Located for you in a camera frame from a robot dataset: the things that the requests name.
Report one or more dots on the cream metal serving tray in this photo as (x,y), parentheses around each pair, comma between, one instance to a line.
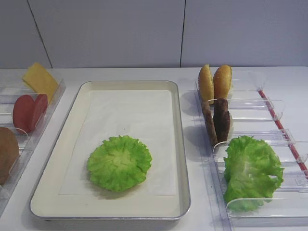
(48,203)

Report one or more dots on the right clear acrylic rack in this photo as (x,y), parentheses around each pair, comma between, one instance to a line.
(254,115)

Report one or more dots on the burger bun half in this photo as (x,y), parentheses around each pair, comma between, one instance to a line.
(206,85)
(222,81)

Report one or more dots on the green lettuce leaf on tray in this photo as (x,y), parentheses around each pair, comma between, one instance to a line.
(119,164)

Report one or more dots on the right burger bun half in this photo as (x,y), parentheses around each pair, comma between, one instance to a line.
(222,81)

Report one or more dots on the left brown meat patty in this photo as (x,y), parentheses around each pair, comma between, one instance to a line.
(209,123)

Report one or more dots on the brown bread slice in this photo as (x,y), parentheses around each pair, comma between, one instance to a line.
(9,152)

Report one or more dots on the right dark meat patty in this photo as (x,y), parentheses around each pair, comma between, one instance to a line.
(221,119)

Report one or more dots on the clear acrylic rack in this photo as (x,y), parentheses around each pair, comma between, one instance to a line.
(11,88)
(254,115)

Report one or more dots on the yellow cheese slice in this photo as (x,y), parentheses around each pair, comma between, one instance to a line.
(40,81)

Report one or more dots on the white paper tray liner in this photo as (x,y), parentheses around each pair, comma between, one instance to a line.
(146,115)

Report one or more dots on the left clear acrylic rack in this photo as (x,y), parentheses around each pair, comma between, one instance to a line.
(11,88)

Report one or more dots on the left burger bun half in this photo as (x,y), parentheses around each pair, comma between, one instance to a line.
(206,85)

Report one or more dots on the red tomato slice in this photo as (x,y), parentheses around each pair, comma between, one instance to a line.
(39,108)
(22,111)

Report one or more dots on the green lettuce leaf in rack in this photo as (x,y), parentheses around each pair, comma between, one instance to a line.
(252,173)

